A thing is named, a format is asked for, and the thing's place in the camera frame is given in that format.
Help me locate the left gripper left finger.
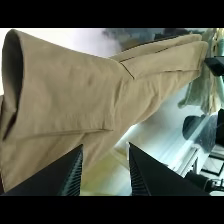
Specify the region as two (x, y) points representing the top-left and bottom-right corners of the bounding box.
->
(2, 143), (84, 197)

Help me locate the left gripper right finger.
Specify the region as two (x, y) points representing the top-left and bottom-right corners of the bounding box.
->
(128, 141), (210, 197)

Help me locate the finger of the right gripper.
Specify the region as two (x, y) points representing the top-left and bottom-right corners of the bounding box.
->
(203, 55), (224, 77)

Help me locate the brown shirt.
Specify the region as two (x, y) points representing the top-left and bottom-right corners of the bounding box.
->
(0, 28), (210, 195)

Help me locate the silver frame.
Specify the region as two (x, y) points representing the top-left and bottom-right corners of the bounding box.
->
(173, 145), (224, 197)

